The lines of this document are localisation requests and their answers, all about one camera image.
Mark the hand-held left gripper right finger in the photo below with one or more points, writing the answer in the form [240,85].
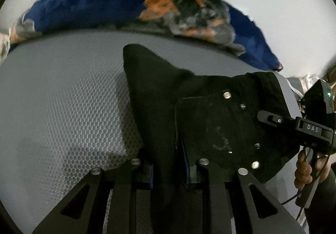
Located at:
[185,168]

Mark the black pants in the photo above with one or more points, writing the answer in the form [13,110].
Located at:
[157,92]

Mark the person's right hand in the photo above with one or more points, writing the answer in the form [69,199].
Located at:
[302,171]

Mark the blue orange printed blanket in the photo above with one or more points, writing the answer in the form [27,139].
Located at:
[92,5]

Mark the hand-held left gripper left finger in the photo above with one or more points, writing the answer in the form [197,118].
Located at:
[147,175]

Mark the white crumpled cloth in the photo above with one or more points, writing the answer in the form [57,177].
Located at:
[302,84]

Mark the grey honeycomb bed sheet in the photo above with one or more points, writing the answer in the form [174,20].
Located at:
[65,92]

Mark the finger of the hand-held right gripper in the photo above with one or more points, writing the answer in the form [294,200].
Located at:
[275,119]

